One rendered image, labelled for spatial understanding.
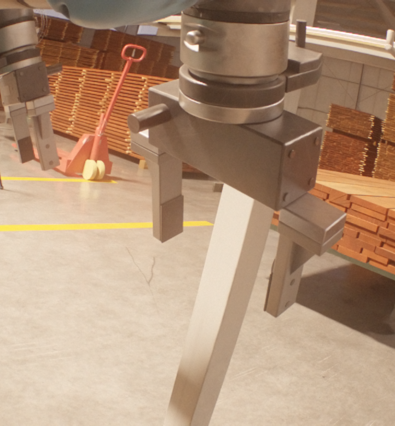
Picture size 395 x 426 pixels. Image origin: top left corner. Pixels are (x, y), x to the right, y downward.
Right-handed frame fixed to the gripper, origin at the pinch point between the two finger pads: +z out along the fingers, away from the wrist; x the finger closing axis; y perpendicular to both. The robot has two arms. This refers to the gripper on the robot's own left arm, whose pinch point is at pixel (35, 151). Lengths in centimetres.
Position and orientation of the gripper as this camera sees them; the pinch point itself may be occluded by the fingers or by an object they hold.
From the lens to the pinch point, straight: 76.2
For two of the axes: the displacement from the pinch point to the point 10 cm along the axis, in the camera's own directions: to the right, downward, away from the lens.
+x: -5.6, -1.6, 8.1
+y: 8.1, -3.3, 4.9
